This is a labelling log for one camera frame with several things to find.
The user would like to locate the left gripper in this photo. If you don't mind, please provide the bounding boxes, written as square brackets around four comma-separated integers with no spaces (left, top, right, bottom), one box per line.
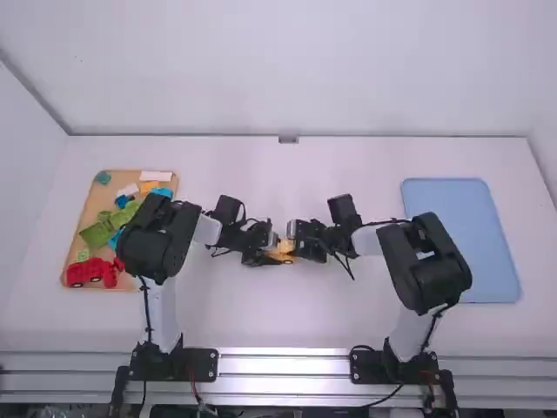
[241,219,280,268]

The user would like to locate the black cable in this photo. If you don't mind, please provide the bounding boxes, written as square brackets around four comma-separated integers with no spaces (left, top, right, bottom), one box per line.
[329,246,356,282]
[203,207,249,260]

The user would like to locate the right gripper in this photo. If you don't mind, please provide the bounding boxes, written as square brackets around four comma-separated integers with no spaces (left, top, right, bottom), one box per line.
[295,219,329,265]

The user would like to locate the tan tray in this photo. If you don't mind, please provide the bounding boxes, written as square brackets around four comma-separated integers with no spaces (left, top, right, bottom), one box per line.
[59,169,183,293]

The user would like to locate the yellow toy car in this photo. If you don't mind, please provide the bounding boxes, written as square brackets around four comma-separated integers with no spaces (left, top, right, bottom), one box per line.
[265,237,299,266]

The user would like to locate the blue mat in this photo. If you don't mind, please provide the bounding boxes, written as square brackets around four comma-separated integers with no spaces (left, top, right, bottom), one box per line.
[399,176,524,306]

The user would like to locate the silver rails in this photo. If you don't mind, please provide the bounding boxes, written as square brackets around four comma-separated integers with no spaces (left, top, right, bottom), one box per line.
[0,347,557,408]

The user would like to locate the long white toy plate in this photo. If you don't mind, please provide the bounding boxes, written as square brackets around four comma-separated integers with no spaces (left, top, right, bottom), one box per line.
[138,170,174,183]

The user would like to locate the large lime green toy brick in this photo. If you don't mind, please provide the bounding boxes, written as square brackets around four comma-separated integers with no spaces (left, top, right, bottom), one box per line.
[78,219,116,251]

